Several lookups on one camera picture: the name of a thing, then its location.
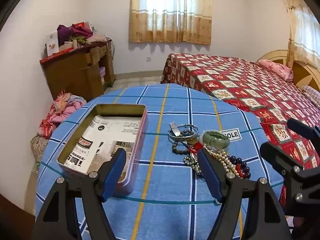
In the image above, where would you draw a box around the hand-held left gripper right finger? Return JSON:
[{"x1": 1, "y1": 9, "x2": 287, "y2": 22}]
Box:
[{"x1": 197, "y1": 149, "x2": 292, "y2": 240}]

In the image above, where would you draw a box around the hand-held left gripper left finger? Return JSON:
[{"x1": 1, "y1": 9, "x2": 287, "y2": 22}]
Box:
[{"x1": 32, "y1": 148, "x2": 127, "y2": 240}]

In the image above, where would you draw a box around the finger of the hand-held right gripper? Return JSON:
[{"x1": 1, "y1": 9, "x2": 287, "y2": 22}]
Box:
[
  {"x1": 259, "y1": 142, "x2": 320, "y2": 216},
  {"x1": 287, "y1": 118, "x2": 320, "y2": 142}
]

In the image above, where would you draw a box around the pearl necklace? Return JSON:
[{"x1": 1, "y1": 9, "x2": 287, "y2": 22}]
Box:
[{"x1": 204, "y1": 144, "x2": 240, "y2": 178}]

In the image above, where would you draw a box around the green jade bangle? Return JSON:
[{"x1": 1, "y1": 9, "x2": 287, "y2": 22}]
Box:
[{"x1": 199, "y1": 130, "x2": 230, "y2": 153}]

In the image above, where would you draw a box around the bead bracelet with red tassel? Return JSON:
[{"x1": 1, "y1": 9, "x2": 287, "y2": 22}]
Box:
[{"x1": 184, "y1": 142, "x2": 204, "y2": 177}]

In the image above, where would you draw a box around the purple bead bracelet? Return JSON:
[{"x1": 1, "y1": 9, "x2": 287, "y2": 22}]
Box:
[{"x1": 226, "y1": 155, "x2": 251, "y2": 179}]

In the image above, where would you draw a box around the pink tin box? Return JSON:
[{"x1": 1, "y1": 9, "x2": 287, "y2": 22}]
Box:
[{"x1": 57, "y1": 104, "x2": 148, "y2": 195}]

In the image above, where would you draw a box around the brown bead bracelet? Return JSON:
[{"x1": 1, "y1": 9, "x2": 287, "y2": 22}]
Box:
[{"x1": 172, "y1": 129, "x2": 195, "y2": 155}]

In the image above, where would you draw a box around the silver bangle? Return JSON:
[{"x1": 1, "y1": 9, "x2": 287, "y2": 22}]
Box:
[{"x1": 169, "y1": 124, "x2": 199, "y2": 142}]

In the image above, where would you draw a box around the silver metal wristwatch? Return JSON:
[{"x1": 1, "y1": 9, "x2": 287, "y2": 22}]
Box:
[{"x1": 169, "y1": 122, "x2": 198, "y2": 145}]

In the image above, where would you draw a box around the plaid purple pillow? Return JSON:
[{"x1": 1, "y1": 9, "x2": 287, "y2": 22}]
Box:
[{"x1": 302, "y1": 85, "x2": 320, "y2": 105}]

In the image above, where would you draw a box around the blue plaid tablecloth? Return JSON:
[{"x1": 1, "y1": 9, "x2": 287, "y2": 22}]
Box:
[{"x1": 35, "y1": 84, "x2": 285, "y2": 240}]

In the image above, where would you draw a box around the printed paper leaflet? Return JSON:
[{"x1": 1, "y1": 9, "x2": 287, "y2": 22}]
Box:
[{"x1": 64, "y1": 115, "x2": 143, "y2": 180}]

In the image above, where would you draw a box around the wooden bed headboard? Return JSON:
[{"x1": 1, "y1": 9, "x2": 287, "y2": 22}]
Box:
[{"x1": 255, "y1": 50, "x2": 320, "y2": 92}]

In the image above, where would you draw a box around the red patchwork bed quilt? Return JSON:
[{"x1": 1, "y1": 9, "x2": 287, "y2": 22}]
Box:
[{"x1": 160, "y1": 53, "x2": 320, "y2": 205}]

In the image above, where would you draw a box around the pink pillow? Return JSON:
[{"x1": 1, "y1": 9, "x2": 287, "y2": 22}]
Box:
[{"x1": 257, "y1": 59, "x2": 294, "y2": 82}]

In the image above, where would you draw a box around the grey mesh bag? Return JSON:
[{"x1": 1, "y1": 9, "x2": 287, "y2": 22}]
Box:
[{"x1": 30, "y1": 134, "x2": 49, "y2": 163}]

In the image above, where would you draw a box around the bundle of red pink clothes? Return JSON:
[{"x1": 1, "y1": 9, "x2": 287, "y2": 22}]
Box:
[{"x1": 39, "y1": 90, "x2": 87, "y2": 138}]

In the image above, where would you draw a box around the beige window curtain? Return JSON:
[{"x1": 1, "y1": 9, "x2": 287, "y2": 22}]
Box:
[
  {"x1": 129, "y1": 0, "x2": 212, "y2": 46},
  {"x1": 280, "y1": 0, "x2": 320, "y2": 70}
]

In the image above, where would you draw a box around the brown wooden cabinet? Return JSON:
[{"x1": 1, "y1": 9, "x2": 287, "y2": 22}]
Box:
[{"x1": 40, "y1": 41, "x2": 116, "y2": 102}]

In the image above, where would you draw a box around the flat red box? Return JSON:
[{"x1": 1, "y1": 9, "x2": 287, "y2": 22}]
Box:
[{"x1": 39, "y1": 47, "x2": 74, "y2": 64}]

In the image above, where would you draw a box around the pale pink cloth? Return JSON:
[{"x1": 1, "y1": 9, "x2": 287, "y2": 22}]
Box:
[{"x1": 86, "y1": 34, "x2": 108, "y2": 45}]

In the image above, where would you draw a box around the green cloth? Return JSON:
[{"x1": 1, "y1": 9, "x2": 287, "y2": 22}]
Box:
[{"x1": 69, "y1": 35, "x2": 85, "y2": 47}]

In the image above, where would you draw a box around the white cardboard box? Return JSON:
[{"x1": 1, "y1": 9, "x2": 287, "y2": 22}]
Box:
[{"x1": 46, "y1": 30, "x2": 60, "y2": 57}]

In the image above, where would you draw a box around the magenta cloth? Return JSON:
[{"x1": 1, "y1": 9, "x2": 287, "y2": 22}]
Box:
[{"x1": 71, "y1": 23, "x2": 93, "y2": 37}]

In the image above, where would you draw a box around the purple cloth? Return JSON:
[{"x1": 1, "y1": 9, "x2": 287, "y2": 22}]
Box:
[{"x1": 57, "y1": 24, "x2": 75, "y2": 44}]

